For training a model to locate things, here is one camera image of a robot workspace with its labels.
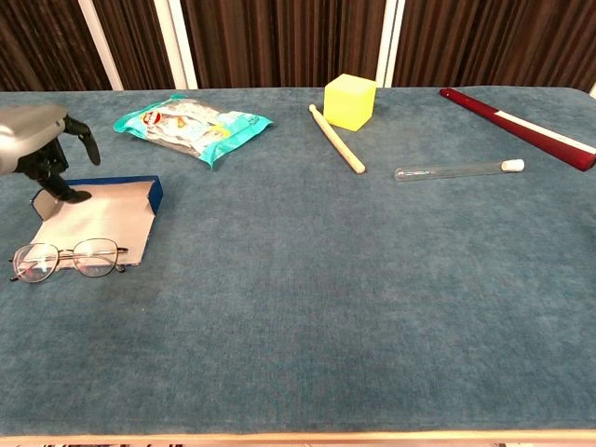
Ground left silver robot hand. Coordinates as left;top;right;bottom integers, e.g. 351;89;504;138
0;104;102;204

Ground wide white frame post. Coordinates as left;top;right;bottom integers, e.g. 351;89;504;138
153;0;199;90

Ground dark brown pleated curtain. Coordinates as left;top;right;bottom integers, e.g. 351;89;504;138
0;0;596;92

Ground yellow cube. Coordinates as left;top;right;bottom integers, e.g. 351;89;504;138
323;73;377;132

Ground teal snack bag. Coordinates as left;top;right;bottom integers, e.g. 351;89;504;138
113;94;275;170

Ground glass test tube white stopper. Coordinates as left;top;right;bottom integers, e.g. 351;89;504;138
394;158;526;183

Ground thin white frame post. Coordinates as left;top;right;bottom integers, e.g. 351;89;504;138
77;0;125;91

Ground teal table cloth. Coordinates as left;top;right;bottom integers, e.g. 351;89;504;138
0;86;596;438

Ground wooden drumstick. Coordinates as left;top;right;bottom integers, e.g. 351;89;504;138
308;103;367;175

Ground blue glasses case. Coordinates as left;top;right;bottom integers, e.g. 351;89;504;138
30;174;165;270

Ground thin-framed eyeglasses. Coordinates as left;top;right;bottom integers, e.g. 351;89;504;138
7;237;130;284

